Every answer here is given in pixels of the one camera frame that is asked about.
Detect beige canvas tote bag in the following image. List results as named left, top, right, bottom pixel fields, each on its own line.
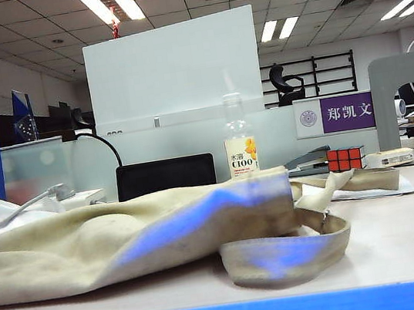
left=0, top=149, right=414, bottom=310

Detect clear C100 drink bottle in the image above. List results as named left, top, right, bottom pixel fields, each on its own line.
left=216, top=89, right=262, bottom=180

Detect frosted glass desk partition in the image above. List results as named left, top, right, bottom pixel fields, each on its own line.
left=0, top=88, right=382, bottom=217

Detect black rectangular pad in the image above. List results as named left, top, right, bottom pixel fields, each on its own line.
left=113, top=152, right=219, bottom=203

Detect white board panel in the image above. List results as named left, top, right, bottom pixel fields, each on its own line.
left=79, top=4, right=268, bottom=138

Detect grey stapler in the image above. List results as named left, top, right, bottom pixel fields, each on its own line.
left=282, top=144, right=335, bottom=180

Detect black office chair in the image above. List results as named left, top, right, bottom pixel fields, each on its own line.
left=267, top=61, right=308, bottom=109

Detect white power strip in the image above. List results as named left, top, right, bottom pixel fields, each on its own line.
left=39, top=186, right=109, bottom=216

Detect Rubik's cube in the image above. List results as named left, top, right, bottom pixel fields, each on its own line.
left=325, top=144, right=368, bottom=175

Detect purple and white name plate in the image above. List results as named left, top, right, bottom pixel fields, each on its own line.
left=291, top=89, right=378, bottom=140

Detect fluorescent ceiling light fixture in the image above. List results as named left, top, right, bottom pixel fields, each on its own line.
left=70, top=0, right=147, bottom=31
left=377, top=0, right=414, bottom=22
left=257, top=15, right=302, bottom=43

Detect red hanging ornament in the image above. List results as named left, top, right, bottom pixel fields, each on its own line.
left=108, top=5, right=124, bottom=40

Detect dark desk divider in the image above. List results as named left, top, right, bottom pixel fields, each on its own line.
left=0, top=96, right=98, bottom=151

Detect black shelf rack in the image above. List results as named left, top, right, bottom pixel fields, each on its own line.
left=258, top=48, right=361, bottom=107

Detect pale yellow tissue pack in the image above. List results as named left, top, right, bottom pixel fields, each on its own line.
left=364, top=145, right=414, bottom=170

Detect white paper sheets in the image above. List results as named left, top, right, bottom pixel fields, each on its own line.
left=300, top=167, right=414, bottom=211

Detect blue crystal trophy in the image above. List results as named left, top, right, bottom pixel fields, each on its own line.
left=7, top=87, right=41, bottom=145

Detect small white desk fan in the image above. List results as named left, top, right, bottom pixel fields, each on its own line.
left=394, top=96, right=409, bottom=118

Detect black gooseneck cable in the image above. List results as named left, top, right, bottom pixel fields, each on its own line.
left=73, top=126, right=124, bottom=174

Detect white cable with plug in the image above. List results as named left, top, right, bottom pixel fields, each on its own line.
left=0, top=181, right=82, bottom=237

